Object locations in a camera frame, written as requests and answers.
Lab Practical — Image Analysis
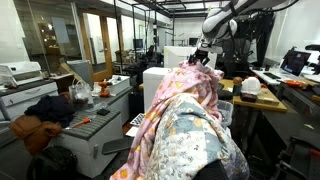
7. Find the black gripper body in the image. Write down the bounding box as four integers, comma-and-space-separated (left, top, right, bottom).
189, 49, 212, 66

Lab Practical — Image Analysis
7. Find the pink patterned fleece blanket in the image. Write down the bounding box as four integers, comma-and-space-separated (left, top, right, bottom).
109, 60, 225, 180

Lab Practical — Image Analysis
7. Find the grey trash bin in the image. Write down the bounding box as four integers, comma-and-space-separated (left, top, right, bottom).
66, 59, 94, 88

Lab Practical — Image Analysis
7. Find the small black computer monitor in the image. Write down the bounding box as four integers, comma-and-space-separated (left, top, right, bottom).
132, 38, 145, 51
188, 37, 200, 47

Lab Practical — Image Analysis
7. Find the large white machine housing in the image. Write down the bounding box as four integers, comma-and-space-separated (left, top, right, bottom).
163, 45, 218, 70

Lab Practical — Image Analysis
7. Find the dark bottle with brown cap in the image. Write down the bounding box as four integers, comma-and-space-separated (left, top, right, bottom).
232, 76, 244, 97

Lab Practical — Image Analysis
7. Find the black equipment rack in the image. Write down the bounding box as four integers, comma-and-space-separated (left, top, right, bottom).
221, 14, 276, 79

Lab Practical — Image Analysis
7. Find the large white cardboard box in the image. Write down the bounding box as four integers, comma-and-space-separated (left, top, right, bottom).
143, 66, 174, 114

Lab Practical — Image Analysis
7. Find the white safety helmet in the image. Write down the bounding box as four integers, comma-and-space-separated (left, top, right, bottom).
240, 76, 262, 96

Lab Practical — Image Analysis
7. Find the white office desk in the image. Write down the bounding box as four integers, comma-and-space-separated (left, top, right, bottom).
249, 67, 320, 84

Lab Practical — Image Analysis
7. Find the small black case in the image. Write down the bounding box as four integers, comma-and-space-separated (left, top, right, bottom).
239, 93, 258, 103

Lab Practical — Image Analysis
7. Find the black computer keyboard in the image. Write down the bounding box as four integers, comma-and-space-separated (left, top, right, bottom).
262, 71, 283, 81

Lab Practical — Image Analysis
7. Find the flat tan box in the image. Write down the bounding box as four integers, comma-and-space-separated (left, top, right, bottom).
256, 88, 280, 106

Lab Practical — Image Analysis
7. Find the light wooden table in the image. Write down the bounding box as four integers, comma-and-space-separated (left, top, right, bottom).
218, 78, 288, 113

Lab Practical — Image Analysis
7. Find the floral patchwork quilt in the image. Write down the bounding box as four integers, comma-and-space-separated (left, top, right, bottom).
144, 93, 250, 180

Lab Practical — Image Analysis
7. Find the small white open box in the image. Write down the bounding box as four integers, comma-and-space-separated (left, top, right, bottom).
107, 74, 132, 97

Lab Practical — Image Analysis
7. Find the dotted calibration board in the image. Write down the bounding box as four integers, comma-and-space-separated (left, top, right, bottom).
129, 112, 148, 128

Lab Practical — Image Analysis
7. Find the wooden framed glass door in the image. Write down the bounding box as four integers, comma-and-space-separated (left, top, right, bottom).
77, 9, 115, 83

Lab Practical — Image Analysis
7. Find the grey long counter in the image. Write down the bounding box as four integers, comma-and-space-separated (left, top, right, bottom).
92, 87, 134, 126

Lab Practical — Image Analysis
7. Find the open black laptop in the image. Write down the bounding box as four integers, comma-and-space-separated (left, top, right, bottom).
279, 49, 312, 78

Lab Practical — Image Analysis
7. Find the orange flat object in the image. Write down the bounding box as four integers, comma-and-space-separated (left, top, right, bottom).
284, 79, 306, 89

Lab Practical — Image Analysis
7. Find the white paper sheet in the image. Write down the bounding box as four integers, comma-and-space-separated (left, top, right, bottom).
124, 125, 139, 138

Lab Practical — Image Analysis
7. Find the dark grey desk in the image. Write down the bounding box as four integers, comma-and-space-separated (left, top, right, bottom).
259, 83, 320, 141

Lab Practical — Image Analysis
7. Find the small black flat device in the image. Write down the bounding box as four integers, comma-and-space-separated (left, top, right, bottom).
96, 108, 111, 117

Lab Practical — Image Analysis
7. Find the grey ribbed foam mat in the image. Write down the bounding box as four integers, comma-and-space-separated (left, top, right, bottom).
61, 109, 122, 141

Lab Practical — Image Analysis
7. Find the flattened brown cardboard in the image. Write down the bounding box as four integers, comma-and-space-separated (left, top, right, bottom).
58, 57, 83, 81

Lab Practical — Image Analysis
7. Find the white low cabinet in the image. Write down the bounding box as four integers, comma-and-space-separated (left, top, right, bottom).
49, 109, 125, 179

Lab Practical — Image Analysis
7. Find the dark navy jacket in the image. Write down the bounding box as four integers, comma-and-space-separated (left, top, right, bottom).
23, 94, 76, 129

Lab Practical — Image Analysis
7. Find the white drawer cabinet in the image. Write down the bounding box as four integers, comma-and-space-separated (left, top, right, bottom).
0, 79, 60, 122

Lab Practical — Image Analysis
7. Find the white office printer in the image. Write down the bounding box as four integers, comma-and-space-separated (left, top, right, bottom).
0, 60, 44, 88

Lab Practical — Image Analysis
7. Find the black backpack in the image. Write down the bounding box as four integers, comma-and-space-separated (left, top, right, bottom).
25, 145, 79, 180

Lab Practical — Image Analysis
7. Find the black metal frame structure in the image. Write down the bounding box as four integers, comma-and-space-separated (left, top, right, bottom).
113, 0, 241, 73

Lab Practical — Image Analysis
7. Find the orange cordless drill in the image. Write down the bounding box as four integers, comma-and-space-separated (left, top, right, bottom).
98, 80, 113, 98

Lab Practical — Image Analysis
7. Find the clear plastic handle bag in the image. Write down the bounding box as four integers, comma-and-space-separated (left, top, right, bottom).
68, 78, 95, 112

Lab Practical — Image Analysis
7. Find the orange handled hand tool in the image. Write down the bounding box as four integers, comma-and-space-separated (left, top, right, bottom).
65, 117, 93, 130

